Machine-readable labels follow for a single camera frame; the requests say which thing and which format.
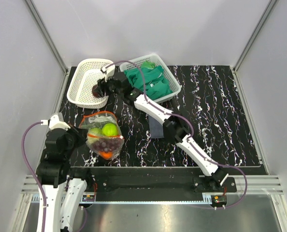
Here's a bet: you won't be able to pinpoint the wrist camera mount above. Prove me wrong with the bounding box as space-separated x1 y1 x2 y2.
48 112 71 131
100 63 115 82

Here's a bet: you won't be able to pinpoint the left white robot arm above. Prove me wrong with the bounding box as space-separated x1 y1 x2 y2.
36 127 98 232

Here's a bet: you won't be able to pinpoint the grey folded towel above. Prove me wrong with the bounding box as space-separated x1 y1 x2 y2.
148 116 164 139

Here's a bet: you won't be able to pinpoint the white oval perforated basket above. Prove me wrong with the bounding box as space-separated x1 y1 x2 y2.
67 58 112 109

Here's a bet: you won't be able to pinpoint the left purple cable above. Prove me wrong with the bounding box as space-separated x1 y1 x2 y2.
21 120 49 232

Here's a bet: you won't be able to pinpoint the white rectangular plastic basket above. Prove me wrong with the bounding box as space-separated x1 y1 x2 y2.
119 54 181 103

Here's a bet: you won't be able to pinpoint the right connector box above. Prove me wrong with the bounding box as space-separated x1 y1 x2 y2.
212 195 227 207

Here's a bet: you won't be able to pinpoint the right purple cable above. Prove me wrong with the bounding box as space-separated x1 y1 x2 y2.
102 60 248 210

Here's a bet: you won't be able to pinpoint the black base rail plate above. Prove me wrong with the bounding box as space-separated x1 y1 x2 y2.
63 166 236 203

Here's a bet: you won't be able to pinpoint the clear zip top bag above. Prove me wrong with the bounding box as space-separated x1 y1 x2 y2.
79 111 124 160

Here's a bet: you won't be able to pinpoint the connector box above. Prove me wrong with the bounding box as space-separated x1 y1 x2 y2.
212 195 227 207
82 193 96 202

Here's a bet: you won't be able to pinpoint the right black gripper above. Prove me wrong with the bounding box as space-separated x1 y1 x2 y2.
94 73 123 99

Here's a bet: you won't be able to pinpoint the purple cable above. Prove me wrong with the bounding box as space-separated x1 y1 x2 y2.
21 120 49 232
102 60 248 210

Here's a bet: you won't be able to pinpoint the left connector box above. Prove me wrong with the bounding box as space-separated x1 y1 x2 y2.
82 193 96 202

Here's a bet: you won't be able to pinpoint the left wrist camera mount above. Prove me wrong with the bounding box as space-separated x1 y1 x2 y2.
48 112 71 131

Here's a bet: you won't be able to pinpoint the green fake apple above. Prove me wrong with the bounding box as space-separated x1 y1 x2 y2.
101 123 119 137

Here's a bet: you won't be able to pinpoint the green cloth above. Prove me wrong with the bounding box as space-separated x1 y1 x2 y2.
124 61 172 100

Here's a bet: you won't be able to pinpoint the orange fake fruit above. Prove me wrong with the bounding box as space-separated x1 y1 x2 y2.
99 151 114 160

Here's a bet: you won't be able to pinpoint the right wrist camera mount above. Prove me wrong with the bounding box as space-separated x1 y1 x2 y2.
100 63 115 82

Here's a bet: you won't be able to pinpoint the dark red fake apple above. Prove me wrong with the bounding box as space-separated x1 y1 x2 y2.
92 85 103 98

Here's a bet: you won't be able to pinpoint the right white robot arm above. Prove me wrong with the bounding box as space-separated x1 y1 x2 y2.
92 73 229 192

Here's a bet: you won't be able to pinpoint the pale green fake cabbage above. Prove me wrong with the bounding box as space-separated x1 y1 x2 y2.
87 127 103 137

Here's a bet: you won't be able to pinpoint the purple fake grapes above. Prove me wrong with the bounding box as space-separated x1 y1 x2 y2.
91 138 124 153

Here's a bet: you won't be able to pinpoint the black marble pattern mat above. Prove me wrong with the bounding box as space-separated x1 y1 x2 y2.
70 65 267 175

